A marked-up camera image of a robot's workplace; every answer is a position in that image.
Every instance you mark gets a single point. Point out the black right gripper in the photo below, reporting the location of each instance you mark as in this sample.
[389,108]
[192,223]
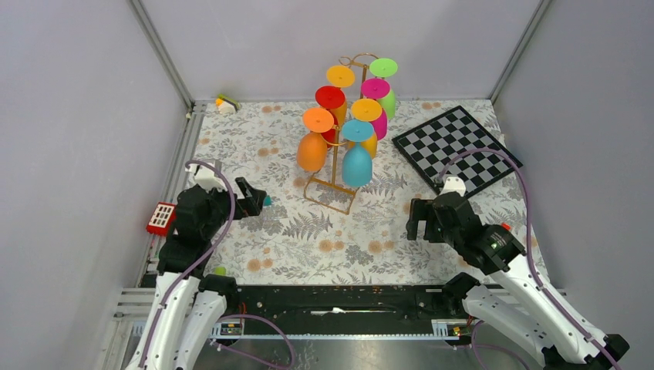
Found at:
[422,210]

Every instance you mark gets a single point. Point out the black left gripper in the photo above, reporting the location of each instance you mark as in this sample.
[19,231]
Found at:
[254,196]

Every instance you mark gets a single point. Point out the orange plastic wine glass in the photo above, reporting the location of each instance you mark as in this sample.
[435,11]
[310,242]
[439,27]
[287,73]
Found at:
[311,153]

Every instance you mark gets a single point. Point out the blue plastic wine glass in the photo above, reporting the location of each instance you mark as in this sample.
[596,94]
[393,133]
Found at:
[357,165]

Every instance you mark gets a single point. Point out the yellow plastic wine glass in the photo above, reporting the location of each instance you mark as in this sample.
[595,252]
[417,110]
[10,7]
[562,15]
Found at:
[340,77]
[368,110]

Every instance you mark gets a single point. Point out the red plastic wine glass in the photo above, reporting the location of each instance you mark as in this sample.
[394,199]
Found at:
[334,100]

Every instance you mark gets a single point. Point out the magenta plastic wine glass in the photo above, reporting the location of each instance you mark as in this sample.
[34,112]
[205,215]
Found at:
[382,122]

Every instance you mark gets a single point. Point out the green plastic wine glass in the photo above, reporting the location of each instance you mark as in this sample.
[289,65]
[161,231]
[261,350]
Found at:
[382,69]

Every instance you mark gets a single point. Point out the yellow plastic wine glass front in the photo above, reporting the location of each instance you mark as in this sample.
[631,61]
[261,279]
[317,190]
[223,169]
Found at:
[340,77]

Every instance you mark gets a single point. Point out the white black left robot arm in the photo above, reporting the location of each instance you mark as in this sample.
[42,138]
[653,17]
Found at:
[187,302]

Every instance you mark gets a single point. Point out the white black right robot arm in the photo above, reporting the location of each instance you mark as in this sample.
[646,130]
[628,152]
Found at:
[547,326]

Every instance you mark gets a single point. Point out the black white checkerboard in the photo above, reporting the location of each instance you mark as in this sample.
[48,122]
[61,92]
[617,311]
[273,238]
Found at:
[429,147]

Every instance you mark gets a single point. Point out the floral patterned table mat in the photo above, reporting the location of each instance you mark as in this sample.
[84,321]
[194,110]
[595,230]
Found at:
[311,234]

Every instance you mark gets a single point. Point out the orange white green toy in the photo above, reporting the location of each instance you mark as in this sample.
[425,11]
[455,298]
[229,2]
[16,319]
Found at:
[226,105]

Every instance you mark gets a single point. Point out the red white small block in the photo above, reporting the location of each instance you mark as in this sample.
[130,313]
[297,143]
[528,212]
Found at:
[161,219]

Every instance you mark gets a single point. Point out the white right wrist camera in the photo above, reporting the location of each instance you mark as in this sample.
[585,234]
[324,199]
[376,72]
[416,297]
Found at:
[453,184]

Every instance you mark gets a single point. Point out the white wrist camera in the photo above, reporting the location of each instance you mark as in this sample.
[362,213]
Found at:
[206,178]
[453,184]

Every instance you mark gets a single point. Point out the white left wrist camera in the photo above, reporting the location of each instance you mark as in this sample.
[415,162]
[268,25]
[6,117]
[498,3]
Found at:
[206,178]

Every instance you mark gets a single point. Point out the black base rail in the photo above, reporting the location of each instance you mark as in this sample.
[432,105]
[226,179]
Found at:
[342,310]

